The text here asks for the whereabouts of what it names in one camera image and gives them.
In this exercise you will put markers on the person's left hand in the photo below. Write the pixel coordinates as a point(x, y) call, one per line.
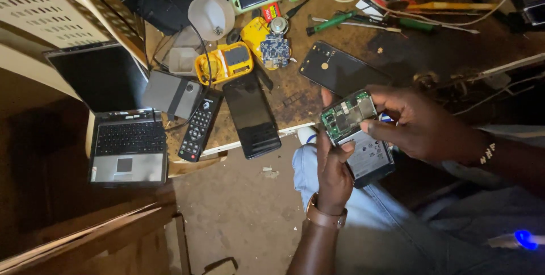
point(332, 172)

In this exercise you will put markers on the person's right hand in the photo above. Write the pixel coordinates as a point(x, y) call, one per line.
point(415, 123)

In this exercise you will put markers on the smartphone with circuit board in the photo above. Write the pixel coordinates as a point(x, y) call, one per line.
point(360, 138)

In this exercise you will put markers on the person's jeans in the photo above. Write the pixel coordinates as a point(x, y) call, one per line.
point(383, 228)

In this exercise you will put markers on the black smartphone back cover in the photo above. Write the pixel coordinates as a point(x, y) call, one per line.
point(340, 70)

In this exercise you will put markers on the black smartphone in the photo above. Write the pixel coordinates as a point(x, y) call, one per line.
point(251, 115)

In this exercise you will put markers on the blue circuit board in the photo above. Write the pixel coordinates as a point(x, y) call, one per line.
point(275, 50)

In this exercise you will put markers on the black remote control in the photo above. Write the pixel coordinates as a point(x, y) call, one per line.
point(199, 126)

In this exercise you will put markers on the yellow speaker housing half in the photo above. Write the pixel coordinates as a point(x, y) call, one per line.
point(225, 62)

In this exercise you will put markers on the yellow speaker housing with board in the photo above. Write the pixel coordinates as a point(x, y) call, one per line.
point(255, 36)

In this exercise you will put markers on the small round speaker driver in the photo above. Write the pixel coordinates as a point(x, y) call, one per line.
point(279, 25)

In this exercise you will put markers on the blue lit device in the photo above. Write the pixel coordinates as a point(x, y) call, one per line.
point(524, 239)

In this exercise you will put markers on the grey power adapter box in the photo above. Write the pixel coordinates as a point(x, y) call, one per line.
point(170, 94)

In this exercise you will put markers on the clear plastic container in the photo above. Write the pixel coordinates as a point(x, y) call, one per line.
point(182, 60)

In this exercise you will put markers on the white lamp dome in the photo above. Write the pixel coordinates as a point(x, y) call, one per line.
point(210, 17)

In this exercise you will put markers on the silver black laptop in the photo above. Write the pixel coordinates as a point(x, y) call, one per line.
point(115, 113)

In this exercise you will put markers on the beige plastic chair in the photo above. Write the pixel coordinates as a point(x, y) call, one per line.
point(55, 23)

